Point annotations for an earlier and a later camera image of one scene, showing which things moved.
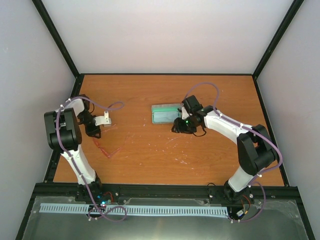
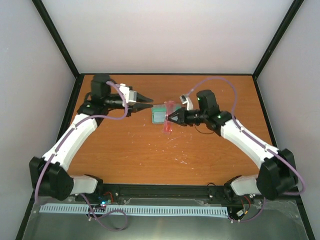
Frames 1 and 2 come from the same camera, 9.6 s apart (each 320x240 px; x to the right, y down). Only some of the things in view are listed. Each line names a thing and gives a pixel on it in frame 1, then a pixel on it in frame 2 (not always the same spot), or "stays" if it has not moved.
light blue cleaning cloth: [165, 116] stays
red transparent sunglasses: [102, 149] → [170, 106]
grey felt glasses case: [165, 113] stays
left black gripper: [90, 131] → [137, 107]
